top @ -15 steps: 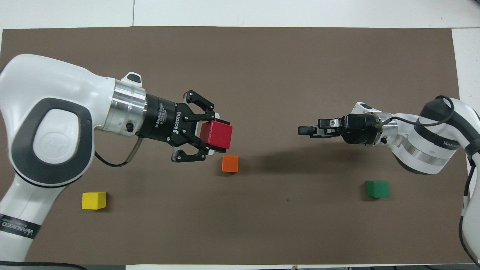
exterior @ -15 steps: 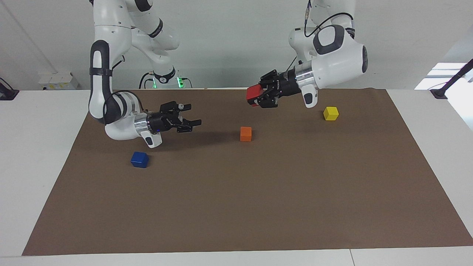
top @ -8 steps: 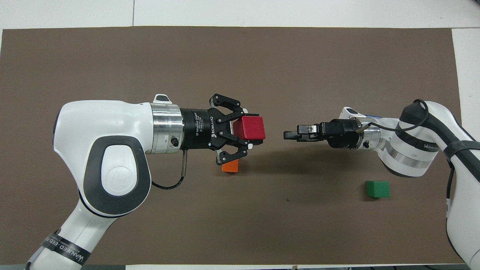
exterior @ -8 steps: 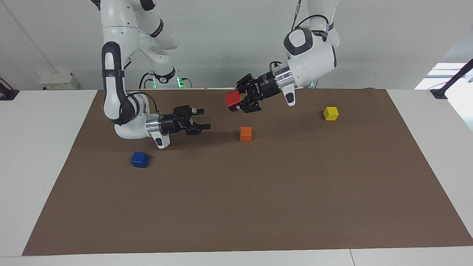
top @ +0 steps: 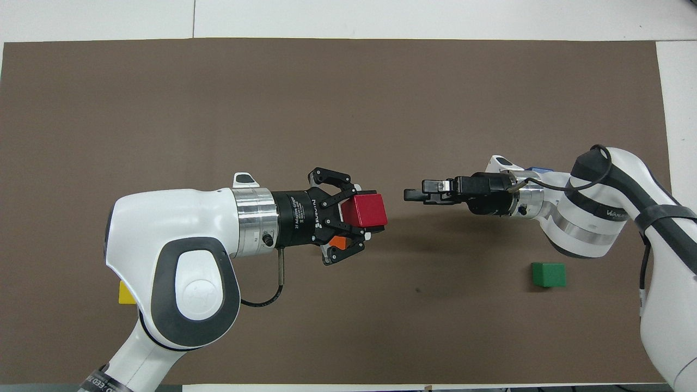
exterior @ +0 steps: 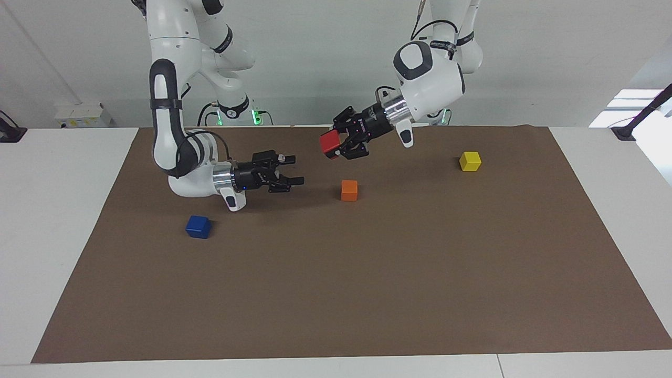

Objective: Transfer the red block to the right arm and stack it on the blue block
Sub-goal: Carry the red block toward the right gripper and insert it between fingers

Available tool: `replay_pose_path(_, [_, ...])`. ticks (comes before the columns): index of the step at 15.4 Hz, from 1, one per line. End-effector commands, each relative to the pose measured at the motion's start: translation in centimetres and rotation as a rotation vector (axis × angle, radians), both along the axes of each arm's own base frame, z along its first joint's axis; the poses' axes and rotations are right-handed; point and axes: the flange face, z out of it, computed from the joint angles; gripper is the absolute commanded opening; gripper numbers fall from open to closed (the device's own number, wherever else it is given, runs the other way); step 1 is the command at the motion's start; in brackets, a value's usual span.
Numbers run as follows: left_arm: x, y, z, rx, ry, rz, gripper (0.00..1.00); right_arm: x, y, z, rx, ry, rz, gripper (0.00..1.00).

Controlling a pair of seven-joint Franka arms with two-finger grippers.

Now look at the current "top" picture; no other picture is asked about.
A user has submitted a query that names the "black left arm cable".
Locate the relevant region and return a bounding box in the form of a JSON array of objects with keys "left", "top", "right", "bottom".
[{"left": 240, "top": 248, "right": 286, "bottom": 308}]

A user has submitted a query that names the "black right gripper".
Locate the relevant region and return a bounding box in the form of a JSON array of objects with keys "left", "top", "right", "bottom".
[{"left": 404, "top": 173, "right": 518, "bottom": 217}]

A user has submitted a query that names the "green wooden block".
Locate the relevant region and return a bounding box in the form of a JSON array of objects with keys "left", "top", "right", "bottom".
[{"left": 531, "top": 262, "right": 567, "bottom": 288}]

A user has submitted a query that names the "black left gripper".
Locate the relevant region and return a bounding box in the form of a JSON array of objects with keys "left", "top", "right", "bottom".
[{"left": 272, "top": 167, "right": 386, "bottom": 266}]

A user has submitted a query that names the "brown table mat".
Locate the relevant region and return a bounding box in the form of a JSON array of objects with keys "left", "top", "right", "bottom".
[{"left": 0, "top": 38, "right": 673, "bottom": 385}]

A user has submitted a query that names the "red wooden block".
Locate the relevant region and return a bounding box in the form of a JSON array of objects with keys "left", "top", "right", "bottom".
[{"left": 341, "top": 192, "right": 388, "bottom": 228}]

